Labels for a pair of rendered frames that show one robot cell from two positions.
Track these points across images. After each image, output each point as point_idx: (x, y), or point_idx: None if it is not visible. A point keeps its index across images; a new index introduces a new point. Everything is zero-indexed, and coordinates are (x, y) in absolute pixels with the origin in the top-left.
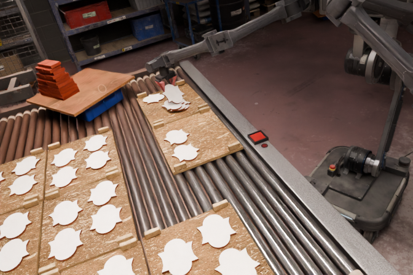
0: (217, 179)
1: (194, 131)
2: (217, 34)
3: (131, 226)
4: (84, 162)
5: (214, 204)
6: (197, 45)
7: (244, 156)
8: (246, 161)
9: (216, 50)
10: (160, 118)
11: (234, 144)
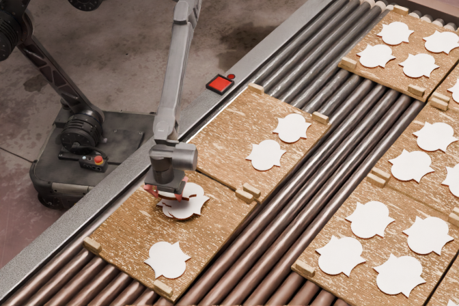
0: (311, 89)
1: (241, 144)
2: None
3: (422, 113)
4: (386, 236)
5: (354, 62)
6: (188, 42)
7: (259, 85)
8: (269, 78)
9: (196, 22)
10: (228, 207)
11: (256, 85)
